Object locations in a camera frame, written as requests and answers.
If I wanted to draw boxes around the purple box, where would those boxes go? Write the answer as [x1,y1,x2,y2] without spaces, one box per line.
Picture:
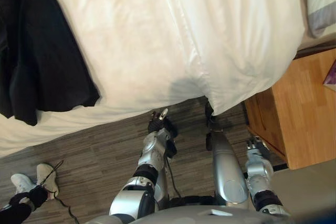
[323,60,336,92]

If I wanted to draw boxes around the thin black floor cable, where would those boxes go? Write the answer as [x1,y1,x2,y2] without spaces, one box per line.
[39,159,81,224]

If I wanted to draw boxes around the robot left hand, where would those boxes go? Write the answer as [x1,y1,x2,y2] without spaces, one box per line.
[147,108,169,133]

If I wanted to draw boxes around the robot silver left leg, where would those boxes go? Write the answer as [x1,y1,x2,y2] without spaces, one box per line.
[154,166,170,206]

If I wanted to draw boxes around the black cloth garment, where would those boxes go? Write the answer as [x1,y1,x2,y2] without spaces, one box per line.
[0,0,101,127]

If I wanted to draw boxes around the person's leg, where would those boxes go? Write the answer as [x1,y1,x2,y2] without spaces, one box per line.
[26,185,49,210]
[0,192,33,224]

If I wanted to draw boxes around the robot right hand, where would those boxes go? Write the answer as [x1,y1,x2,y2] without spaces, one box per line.
[246,136,271,156]

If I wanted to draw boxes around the light wooden nightstand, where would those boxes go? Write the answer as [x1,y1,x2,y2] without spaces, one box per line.
[244,56,336,171]

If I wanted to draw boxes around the white duvet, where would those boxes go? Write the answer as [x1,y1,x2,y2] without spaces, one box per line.
[41,0,307,118]

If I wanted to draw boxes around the robot dark foot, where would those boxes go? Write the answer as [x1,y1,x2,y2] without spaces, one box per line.
[204,102,224,152]

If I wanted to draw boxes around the robot silver torso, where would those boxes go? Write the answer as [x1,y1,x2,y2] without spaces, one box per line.
[86,204,291,224]

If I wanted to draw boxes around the person's white shoe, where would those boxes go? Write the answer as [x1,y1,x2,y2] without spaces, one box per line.
[36,163,60,200]
[10,173,36,196]

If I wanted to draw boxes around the white bed sheet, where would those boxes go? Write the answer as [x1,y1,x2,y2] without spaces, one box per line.
[0,97,158,158]

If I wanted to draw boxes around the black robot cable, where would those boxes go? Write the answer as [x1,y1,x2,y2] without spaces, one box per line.
[165,155,183,200]

